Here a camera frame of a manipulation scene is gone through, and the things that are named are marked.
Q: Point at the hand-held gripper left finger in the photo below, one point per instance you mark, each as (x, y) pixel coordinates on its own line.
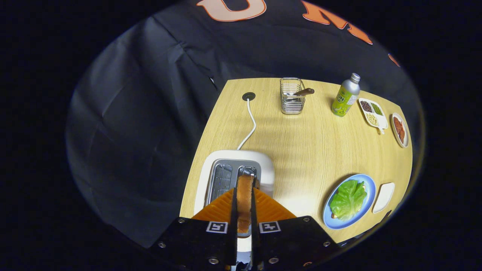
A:
(234, 241)

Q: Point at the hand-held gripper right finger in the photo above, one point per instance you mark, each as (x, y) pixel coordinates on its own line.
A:
(254, 244)

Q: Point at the toasted bread slice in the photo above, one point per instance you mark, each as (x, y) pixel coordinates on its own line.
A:
(244, 203)

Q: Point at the green lettuce leaf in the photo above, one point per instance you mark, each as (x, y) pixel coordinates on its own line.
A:
(348, 199)

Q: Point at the white toaster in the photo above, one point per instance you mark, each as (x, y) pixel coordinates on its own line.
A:
(241, 156)

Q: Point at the blue plate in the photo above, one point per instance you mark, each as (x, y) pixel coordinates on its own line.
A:
(371, 188)

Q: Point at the small white square plate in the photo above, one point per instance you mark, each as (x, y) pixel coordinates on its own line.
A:
(383, 197)

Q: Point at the green and silver bottle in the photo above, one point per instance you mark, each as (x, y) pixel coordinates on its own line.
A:
(344, 99)

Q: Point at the pile of yellow beans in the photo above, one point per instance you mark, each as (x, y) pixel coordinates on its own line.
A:
(372, 119)

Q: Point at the white divided dish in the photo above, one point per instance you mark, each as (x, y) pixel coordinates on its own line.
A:
(381, 122)

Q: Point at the pile of dark beans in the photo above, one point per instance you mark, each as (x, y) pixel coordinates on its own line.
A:
(366, 106)

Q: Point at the brown meat piece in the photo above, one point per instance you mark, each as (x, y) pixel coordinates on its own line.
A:
(401, 136)
(397, 123)

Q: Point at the pile of green beans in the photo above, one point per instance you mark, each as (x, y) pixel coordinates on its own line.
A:
(377, 109)

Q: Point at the white round plate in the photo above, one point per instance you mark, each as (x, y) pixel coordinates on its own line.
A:
(406, 135)

